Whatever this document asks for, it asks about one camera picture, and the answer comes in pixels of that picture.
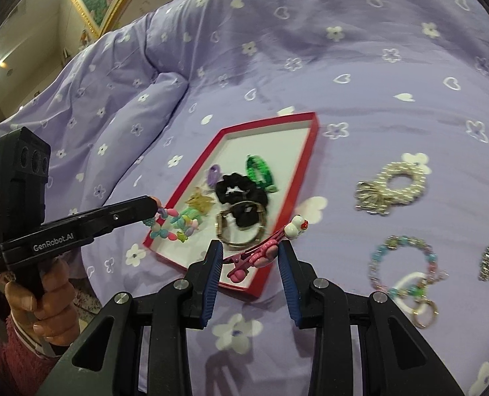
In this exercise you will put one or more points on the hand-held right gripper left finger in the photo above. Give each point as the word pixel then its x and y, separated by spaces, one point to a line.
pixel 209 284

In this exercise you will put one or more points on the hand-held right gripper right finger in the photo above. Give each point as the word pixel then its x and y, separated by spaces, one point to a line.
pixel 289 284

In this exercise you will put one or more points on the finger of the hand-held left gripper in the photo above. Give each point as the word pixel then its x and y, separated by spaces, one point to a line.
pixel 128 212

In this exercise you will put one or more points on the pink cat hair clip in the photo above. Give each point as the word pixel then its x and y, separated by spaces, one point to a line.
pixel 269 247

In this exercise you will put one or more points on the gold wristwatch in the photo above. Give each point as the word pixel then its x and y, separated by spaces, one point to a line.
pixel 238 231

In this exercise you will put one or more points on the yellow hair claw clip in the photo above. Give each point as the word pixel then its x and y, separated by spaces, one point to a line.
pixel 199 204

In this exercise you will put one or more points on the red shallow cardboard box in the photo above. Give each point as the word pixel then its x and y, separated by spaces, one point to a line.
pixel 236 198

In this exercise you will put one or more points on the purple bow hair clip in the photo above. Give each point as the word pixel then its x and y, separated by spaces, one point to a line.
pixel 213 173

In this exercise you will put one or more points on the black scrunchie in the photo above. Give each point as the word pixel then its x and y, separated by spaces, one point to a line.
pixel 240 196

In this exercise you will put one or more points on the green braided hair clip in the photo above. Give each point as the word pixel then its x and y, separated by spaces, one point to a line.
pixel 261 172

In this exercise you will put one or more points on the person's left hand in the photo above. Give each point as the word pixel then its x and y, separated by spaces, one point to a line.
pixel 50 305

